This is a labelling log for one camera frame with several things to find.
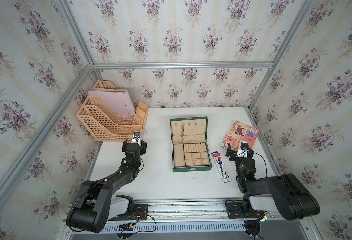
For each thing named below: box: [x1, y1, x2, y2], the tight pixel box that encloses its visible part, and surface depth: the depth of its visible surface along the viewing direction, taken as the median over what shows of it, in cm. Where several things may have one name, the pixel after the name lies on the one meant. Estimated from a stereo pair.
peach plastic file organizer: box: [75, 80, 149, 142], surface depth 97 cm
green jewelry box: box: [170, 116, 212, 173], surface depth 92 cm
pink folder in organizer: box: [87, 89, 136, 117], surface depth 94 cm
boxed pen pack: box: [211, 150, 232, 184], surface depth 89 cm
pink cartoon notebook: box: [220, 119, 260, 151], surface depth 106 cm
